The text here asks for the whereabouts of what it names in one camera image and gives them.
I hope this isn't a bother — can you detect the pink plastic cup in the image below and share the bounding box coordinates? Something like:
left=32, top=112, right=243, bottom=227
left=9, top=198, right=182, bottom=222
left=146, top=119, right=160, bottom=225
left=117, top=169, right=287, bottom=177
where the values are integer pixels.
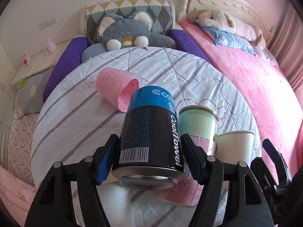
left=95, top=67, right=142, bottom=112

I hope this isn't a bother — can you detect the pink rabbit figurine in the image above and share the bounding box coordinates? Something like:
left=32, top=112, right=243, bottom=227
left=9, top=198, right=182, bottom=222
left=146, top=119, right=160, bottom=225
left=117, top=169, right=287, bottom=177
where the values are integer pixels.
left=46, top=38, right=58, bottom=55

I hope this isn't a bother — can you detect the cream wooden bed headboard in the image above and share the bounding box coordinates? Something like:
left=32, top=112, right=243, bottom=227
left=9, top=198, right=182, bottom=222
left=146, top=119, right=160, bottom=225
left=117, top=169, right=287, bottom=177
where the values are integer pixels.
left=175, top=0, right=275, bottom=45

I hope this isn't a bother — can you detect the pink curtain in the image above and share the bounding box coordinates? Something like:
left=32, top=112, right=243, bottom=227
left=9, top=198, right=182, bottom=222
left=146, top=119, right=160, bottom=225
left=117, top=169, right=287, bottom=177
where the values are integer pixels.
left=270, top=4, right=302, bottom=92

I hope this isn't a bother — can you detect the pink floral blanket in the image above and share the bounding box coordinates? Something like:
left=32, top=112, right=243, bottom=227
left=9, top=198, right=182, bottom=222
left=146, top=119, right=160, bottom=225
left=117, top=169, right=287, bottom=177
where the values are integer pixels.
left=1, top=166, right=37, bottom=226

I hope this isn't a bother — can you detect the purple bed bumper right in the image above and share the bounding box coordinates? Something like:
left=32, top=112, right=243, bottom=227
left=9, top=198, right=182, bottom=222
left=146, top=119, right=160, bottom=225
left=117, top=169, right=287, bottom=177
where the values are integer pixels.
left=167, top=29, right=211, bottom=64

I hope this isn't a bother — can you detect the cream bedside table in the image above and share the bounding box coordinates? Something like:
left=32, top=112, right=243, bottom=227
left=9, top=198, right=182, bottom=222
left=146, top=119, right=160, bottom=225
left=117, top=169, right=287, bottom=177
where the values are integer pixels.
left=11, top=40, right=71, bottom=85

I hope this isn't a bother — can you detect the striped white round quilt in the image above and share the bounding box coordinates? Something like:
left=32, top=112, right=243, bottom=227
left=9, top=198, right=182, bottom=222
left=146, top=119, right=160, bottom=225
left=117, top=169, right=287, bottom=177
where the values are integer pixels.
left=26, top=47, right=260, bottom=226

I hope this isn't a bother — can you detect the purple bed bumper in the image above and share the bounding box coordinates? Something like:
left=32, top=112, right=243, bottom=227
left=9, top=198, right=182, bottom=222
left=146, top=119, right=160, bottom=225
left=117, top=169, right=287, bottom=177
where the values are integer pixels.
left=43, top=36, right=89, bottom=102
left=167, top=29, right=211, bottom=64

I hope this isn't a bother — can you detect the purple bed bumper left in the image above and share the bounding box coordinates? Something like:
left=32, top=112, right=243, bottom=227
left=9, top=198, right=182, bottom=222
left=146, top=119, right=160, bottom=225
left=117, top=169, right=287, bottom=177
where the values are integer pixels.
left=43, top=36, right=89, bottom=102

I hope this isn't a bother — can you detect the white wall socket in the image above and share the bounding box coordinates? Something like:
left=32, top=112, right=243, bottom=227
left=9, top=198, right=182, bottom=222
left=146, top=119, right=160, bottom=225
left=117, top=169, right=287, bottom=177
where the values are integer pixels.
left=38, top=16, right=57, bottom=31

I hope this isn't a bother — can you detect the white paper cup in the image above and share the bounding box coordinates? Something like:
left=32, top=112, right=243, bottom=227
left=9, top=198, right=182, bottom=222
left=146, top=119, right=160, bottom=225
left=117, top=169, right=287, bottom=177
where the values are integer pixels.
left=216, top=131, right=255, bottom=166
left=97, top=183, right=135, bottom=226

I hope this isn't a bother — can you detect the blue cartoon pillow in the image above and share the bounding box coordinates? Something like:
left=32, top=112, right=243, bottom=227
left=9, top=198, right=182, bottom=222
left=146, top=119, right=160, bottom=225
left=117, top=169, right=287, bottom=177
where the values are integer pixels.
left=195, top=18, right=256, bottom=55

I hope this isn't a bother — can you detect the cream wardrobe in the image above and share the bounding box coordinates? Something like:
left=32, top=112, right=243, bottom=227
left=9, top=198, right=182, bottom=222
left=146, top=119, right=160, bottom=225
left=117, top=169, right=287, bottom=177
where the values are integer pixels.
left=0, top=44, right=17, bottom=167

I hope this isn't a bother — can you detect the pink fleece blanket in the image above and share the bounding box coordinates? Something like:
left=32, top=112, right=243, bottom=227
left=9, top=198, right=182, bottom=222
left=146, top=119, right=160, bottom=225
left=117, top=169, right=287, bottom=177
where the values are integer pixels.
left=180, top=20, right=302, bottom=175

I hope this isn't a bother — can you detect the pink green tin can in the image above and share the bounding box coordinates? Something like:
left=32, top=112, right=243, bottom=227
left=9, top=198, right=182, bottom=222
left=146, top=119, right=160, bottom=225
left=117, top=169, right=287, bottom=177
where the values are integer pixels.
left=155, top=106, right=219, bottom=207

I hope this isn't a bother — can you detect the grey plush bear cushion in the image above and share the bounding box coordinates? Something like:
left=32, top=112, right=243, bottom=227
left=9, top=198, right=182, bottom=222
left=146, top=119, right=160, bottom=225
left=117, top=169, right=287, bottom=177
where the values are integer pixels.
left=81, top=11, right=176, bottom=63

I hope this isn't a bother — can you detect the grey flower pillow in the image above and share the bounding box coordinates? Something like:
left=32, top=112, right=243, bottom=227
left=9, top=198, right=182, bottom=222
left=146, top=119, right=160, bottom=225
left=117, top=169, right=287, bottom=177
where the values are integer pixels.
left=15, top=67, right=54, bottom=119

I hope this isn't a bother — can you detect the white pink plush dog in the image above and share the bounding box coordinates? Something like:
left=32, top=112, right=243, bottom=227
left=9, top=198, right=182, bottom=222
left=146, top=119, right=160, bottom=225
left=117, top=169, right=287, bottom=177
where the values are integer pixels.
left=198, top=10, right=266, bottom=50

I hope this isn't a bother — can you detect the heart pattern bed sheet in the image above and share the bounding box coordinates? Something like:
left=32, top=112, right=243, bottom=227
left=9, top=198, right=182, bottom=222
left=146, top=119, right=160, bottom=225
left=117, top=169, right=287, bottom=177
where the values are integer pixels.
left=7, top=113, right=39, bottom=186

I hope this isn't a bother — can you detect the white paper cup left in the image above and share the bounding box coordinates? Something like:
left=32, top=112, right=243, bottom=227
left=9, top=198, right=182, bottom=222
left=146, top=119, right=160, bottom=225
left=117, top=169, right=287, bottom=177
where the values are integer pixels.
left=97, top=183, right=135, bottom=226

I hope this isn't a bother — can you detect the white red rabbit figurine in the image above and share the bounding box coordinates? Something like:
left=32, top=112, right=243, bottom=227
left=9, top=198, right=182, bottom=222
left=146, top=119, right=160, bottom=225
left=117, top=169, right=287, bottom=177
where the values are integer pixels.
left=21, top=54, right=31, bottom=67

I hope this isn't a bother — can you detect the pink printed pillow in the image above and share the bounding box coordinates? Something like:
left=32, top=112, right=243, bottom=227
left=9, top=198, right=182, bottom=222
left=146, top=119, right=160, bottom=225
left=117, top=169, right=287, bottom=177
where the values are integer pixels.
left=254, top=48, right=278, bottom=66

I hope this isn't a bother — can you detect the white paper cup right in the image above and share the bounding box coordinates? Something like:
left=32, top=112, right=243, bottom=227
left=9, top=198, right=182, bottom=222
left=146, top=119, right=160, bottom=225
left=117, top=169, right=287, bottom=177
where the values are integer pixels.
left=216, top=131, right=255, bottom=166

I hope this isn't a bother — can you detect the black blue CoolTowel can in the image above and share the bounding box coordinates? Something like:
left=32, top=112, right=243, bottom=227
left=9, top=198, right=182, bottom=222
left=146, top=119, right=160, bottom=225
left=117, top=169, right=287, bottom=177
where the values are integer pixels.
left=112, top=86, right=185, bottom=190

